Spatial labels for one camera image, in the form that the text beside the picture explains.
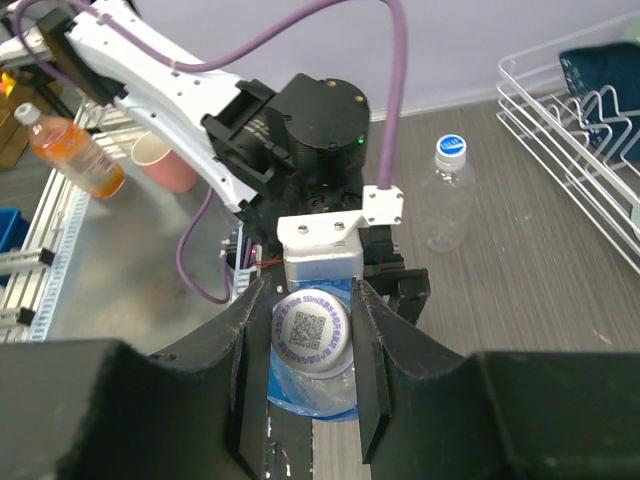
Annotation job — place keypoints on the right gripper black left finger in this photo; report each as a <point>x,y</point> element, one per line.
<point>99,409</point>

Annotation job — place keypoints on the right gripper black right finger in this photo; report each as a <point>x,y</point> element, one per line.
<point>426,412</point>

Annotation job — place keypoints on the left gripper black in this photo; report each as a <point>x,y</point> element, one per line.
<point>404,290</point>

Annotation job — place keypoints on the clear unlabelled plastic bottle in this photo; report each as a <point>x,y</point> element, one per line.
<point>449,198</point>

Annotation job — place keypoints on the blue labelled plastic bottle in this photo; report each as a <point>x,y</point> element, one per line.
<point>333,399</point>

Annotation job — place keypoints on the plain white bottle cap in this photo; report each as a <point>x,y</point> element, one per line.
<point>311,333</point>

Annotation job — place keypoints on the blue pocari sweat cap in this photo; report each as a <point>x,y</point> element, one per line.
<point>451,152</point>

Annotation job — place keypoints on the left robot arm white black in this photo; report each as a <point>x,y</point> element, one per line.
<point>287,163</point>

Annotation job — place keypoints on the orange drink bottle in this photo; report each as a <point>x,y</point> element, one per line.
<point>72,151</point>

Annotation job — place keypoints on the mint green bowl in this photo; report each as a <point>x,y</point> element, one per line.
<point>635,217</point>

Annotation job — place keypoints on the pink cup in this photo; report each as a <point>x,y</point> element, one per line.
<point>162,164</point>

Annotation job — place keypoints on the dark blue plate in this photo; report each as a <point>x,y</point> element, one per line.
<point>605,82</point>

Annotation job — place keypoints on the mint green plate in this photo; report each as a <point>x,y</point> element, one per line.
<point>632,32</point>

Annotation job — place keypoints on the slotted cable duct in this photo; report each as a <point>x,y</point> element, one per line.
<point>44,316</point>

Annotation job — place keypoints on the white wire dish rack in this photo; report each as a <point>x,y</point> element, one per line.
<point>537,109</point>

